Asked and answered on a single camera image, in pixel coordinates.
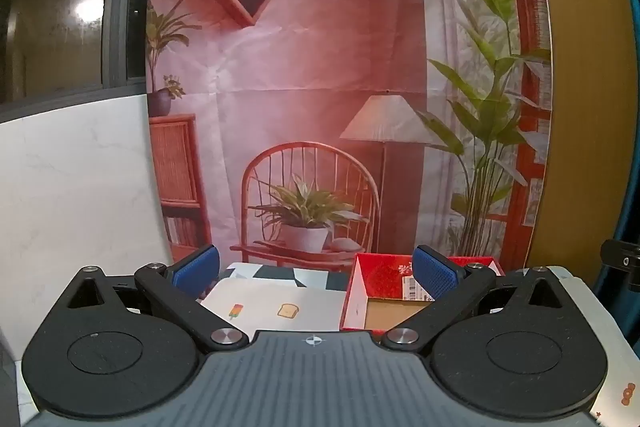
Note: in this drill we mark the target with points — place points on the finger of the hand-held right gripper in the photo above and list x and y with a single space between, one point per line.
622 263

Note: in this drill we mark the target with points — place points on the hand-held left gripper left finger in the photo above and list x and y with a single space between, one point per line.
196 268

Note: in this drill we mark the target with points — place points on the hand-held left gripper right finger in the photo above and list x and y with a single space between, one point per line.
436 271

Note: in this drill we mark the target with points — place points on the red cardboard box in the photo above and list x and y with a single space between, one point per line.
380 279

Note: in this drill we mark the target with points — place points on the checkered tablecloth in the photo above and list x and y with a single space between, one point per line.
280 273

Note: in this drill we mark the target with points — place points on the blue curtain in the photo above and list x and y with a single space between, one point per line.
631 57

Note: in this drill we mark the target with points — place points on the printed room scene backdrop cloth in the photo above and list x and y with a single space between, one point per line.
320 82

